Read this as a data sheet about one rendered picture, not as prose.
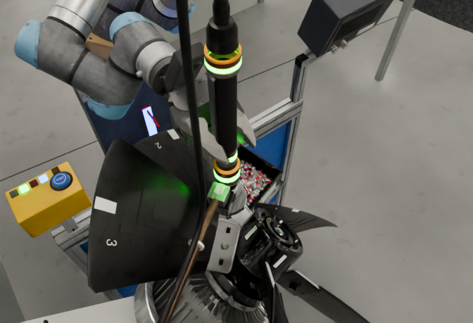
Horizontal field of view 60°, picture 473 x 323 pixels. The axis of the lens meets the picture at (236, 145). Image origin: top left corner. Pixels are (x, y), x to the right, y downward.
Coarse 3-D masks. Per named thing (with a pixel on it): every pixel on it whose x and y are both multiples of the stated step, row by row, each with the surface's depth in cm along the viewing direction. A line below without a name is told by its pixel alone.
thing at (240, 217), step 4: (244, 208) 84; (248, 208) 84; (240, 212) 84; (244, 212) 84; (248, 212) 84; (220, 216) 83; (224, 216) 83; (232, 216) 83; (236, 216) 83; (240, 216) 83; (244, 216) 83; (248, 216) 83; (232, 220) 83; (236, 220) 83; (240, 220) 83; (244, 220) 83; (240, 224) 82
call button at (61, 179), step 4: (60, 172) 101; (64, 172) 101; (56, 176) 101; (60, 176) 101; (64, 176) 101; (68, 176) 101; (52, 180) 100; (56, 180) 100; (60, 180) 100; (64, 180) 100; (68, 180) 100; (56, 184) 99; (60, 184) 99; (64, 184) 100
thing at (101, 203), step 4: (96, 196) 57; (96, 200) 56; (100, 200) 57; (104, 200) 57; (96, 204) 56; (100, 204) 56; (104, 204) 57; (108, 204) 57; (112, 204) 58; (116, 204) 58; (96, 208) 56; (100, 208) 56; (104, 208) 57; (108, 208) 57; (112, 208) 58; (112, 212) 57
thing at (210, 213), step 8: (216, 200) 66; (208, 208) 65; (216, 208) 66; (208, 216) 64; (208, 224) 64; (200, 240) 62; (192, 264) 61; (184, 280) 59; (176, 296) 58; (176, 304) 57; (168, 320) 56
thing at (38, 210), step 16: (48, 176) 102; (32, 192) 99; (48, 192) 99; (64, 192) 99; (80, 192) 100; (16, 208) 97; (32, 208) 97; (48, 208) 97; (64, 208) 101; (80, 208) 105; (32, 224) 98; (48, 224) 101
